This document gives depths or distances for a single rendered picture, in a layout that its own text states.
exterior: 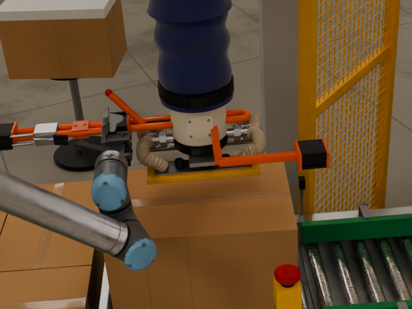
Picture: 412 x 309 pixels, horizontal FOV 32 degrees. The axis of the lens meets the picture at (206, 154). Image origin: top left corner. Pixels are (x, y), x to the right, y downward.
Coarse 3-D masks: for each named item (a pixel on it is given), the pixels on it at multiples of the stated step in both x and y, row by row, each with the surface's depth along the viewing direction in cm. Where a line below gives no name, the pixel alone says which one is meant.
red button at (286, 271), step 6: (288, 264) 191; (276, 270) 191; (282, 270) 190; (288, 270) 189; (294, 270) 189; (276, 276) 189; (282, 276) 188; (288, 276) 188; (294, 276) 187; (300, 276) 189; (282, 282) 187; (288, 282) 187; (294, 282) 187
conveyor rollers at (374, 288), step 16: (352, 240) 279; (384, 240) 275; (400, 240) 277; (320, 256) 271; (336, 256) 269; (368, 256) 268; (384, 256) 268; (320, 272) 262; (368, 272) 260; (400, 272) 260; (304, 288) 258; (320, 288) 255; (352, 288) 254; (368, 288) 255; (400, 288) 252; (304, 304) 248; (320, 304) 250
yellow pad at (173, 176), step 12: (228, 156) 217; (168, 168) 218; (180, 168) 217; (192, 168) 217; (204, 168) 217; (216, 168) 216; (228, 168) 216; (240, 168) 216; (252, 168) 216; (156, 180) 215; (168, 180) 215; (180, 180) 215; (192, 180) 215
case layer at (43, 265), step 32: (64, 192) 319; (0, 224) 301; (32, 224) 300; (0, 256) 283; (32, 256) 281; (64, 256) 280; (96, 256) 287; (0, 288) 266; (32, 288) 265; (64, 288) 264; (96, 288) 282
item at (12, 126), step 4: (0, 124) 222; (4, 124) 222; (8, 124) 221; (12, 124) 221; (16, 124) 222; (0, 128) 220; (4, 128) 219; (8, 128) 219; (12, 128) 219; (16, 128) 221; (0, 132) 217; (4, 132) 217; (8, 132) 217; (12, 132) 217; (16, 132) 221; (12, 140) 218
